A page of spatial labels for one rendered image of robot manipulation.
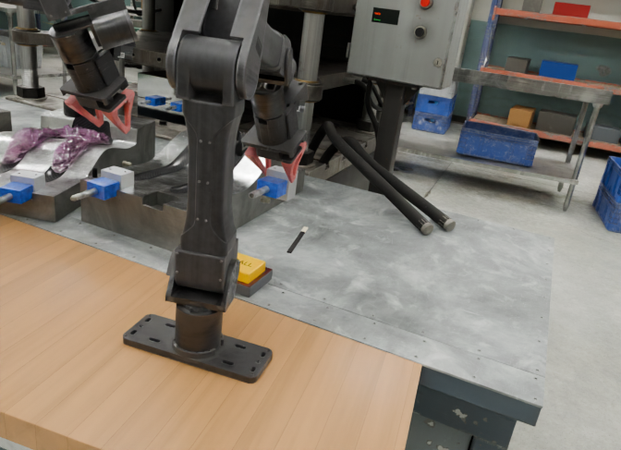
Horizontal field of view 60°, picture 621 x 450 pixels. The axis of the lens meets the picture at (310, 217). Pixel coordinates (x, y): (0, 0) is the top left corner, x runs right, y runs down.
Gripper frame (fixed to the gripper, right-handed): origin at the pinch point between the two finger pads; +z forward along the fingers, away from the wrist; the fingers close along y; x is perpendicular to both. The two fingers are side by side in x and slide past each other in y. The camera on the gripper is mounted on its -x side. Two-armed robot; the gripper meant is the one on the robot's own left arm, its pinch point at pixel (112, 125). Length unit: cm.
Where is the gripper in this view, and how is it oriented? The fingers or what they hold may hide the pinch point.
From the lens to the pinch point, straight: 108.1
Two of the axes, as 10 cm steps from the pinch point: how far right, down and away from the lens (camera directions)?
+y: -9.0, -2.5, 3.5
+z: 1.0, 6.6, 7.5
